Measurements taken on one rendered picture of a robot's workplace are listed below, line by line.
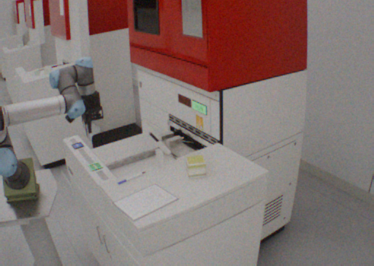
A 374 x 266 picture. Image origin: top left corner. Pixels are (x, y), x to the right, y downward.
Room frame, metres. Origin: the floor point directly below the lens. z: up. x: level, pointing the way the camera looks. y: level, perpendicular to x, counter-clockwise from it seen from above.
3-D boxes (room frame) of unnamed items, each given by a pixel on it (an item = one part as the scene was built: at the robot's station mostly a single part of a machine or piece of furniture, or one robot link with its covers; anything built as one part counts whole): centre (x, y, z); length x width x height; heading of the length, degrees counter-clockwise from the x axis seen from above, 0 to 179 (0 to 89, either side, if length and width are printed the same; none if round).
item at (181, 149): (1.68, 0.03, 0.87); 0.36 x 0.08 x 0.03; 34
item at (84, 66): (1.37, 0.41, 1.40); 0.09 x 0.08 x 0.11; 127
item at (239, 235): (1.49, 0.19, 0.41); 0.97 x 0.64 x 0.82; 34
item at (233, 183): (1.24, 0.02, 0.89); 0.62 x 0.35 x 0.14; 124
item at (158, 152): (1.35, 0.11, 1.03); 0.06 x 0.04 x 0.13; 124
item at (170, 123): (1.75, -0.02, 0.89); 0.44 x 0.02 x 0.10; 34
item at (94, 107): (1.38, 0.40, 1.25); 0.09 x 0.08 x 0.12; 124
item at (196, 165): (1.28, -0.03, 1.00); 0.07 x 0.07 x 0.07; 8
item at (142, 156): (1.68, 0.27, 0.84); 0.50 x 0.02 x 0.03; 124
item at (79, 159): (1.47, 0.49, 0.89); 0.55 x 0.09 x 0.14; 34
